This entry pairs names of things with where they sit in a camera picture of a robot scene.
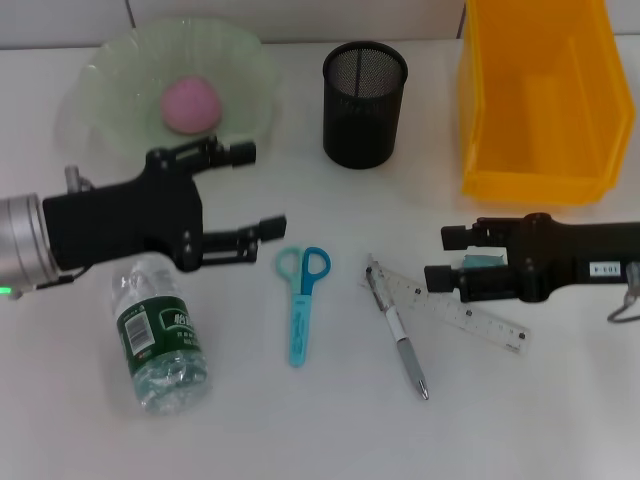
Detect left arm cable with connector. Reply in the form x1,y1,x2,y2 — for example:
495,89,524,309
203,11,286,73
7,164,91,301

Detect arm cable with connector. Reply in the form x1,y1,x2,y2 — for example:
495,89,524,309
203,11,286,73
7,164,91,301
607,264,640,324

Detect clear plastic ruler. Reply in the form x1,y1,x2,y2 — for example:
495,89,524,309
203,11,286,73
357,253,531,356

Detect green glass fruit plate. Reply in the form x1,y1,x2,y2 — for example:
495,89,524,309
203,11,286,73
54,15,279,166

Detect black mesh pen holder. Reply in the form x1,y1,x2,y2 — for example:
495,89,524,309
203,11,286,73
322,41,410,170

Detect right arm cable with connector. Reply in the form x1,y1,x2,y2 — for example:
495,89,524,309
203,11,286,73
607,264,640,324

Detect teal and blue scissors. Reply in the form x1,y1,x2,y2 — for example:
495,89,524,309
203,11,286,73
273,244,332,369

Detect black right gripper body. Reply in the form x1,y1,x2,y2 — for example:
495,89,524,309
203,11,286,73
505,211,640,304

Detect clear water bottle green label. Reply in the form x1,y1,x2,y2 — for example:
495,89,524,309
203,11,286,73
110,252,210,415

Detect pink peach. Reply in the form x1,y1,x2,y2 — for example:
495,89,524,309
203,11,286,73
159,74,224,135

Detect grey and white pen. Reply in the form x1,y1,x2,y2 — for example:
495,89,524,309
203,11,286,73
366,254,431,401

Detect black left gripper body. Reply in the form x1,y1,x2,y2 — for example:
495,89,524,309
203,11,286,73
42,148,206,274

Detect yellow plastic bin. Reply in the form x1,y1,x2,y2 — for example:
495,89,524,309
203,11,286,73
459,0,637,207

